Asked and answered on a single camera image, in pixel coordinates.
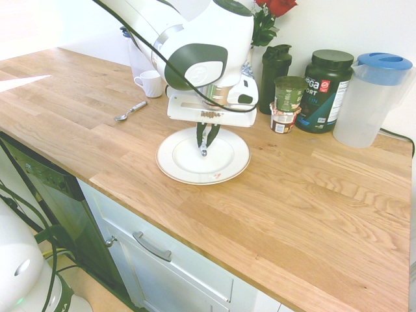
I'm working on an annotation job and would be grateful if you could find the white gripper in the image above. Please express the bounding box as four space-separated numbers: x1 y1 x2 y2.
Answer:
166 91 258 149

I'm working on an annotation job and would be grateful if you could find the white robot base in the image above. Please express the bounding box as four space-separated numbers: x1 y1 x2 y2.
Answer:
0 197 94 312

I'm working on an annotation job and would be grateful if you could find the white plate with gold rim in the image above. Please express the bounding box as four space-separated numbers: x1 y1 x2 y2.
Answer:
155 125 252 185

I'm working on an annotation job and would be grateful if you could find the white ribbed cup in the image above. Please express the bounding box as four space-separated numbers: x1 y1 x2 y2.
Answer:
133 70 164 99

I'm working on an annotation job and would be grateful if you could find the red and white yoghurt cup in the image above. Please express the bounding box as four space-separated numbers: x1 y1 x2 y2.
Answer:
269 101 302 135

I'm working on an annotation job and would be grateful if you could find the blue and white vase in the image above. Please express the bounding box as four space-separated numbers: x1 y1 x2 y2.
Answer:
239 47 256 80

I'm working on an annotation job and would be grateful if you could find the silver metal spoon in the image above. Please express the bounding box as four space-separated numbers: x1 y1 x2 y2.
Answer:
113 100 148 123

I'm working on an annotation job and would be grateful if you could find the green yoghurt cup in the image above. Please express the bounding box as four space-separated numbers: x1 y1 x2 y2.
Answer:
274 75 309 112

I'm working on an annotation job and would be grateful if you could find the dark green shaker bottle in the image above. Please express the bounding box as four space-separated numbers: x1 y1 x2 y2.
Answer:
259 44 293 116

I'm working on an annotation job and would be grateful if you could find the clear bottle with blue lid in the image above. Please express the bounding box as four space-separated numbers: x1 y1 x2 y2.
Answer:
118 26 147 79

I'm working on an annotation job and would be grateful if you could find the black protein powder tub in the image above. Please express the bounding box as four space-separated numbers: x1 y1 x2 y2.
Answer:
294 49 355 134

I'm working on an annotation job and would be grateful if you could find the red rose bouquet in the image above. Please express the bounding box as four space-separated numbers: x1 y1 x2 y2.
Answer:
250 0 298 49

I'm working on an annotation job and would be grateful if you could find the black dishwasher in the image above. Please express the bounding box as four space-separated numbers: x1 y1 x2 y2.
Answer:
0 131 128 295

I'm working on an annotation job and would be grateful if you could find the clear pitcher with blue lid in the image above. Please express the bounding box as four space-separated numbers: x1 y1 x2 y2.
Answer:
331 52 413 149

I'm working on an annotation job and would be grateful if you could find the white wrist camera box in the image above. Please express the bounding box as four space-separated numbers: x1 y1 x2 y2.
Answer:
226 76 260 108

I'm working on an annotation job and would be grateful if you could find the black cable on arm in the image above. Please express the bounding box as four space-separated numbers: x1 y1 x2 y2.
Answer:
92 0 260 114

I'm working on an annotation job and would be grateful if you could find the silver drawer handle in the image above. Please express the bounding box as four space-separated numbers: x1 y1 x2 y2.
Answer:
132 231 173 263

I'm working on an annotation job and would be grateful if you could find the white cabinet drawer with handle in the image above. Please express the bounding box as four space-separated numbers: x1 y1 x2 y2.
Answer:
76 177 285 312

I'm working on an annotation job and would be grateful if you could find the yellow floor cable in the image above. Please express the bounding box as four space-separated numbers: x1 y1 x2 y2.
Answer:
43 248 72 259

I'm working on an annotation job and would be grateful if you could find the black floor cable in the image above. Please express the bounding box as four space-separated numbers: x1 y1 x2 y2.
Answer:
0 136 82 312

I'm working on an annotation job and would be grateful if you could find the black cable behind pitcher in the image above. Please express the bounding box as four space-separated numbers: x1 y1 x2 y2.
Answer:
379 127 416 146

